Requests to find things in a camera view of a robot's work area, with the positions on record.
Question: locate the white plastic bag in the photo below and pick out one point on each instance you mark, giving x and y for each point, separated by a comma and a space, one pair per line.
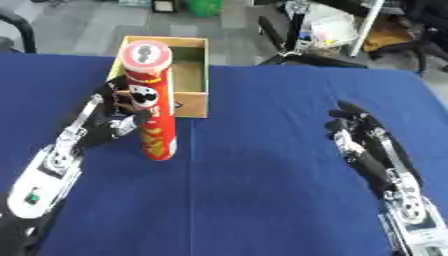
330, 25

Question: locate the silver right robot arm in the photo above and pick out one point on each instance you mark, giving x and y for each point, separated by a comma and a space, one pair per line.
415, 220

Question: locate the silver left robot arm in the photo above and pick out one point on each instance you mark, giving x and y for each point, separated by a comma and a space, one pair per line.
41, 186

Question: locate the red cylindrical chips can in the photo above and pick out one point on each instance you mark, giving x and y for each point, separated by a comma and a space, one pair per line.
153, 100

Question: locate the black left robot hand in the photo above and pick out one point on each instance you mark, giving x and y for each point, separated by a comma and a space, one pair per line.
105, 123

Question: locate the tan cardboard box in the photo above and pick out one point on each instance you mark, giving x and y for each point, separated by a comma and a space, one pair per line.
190, 83

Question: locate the green bag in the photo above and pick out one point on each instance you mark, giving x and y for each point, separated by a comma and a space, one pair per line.
204, 7

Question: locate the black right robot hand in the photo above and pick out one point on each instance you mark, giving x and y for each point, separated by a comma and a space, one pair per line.
373, 146

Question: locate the black office chair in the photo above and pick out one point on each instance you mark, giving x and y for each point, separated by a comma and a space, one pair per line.
417, 36

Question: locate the white pole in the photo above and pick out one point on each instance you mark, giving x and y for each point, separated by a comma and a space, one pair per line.
366, 28

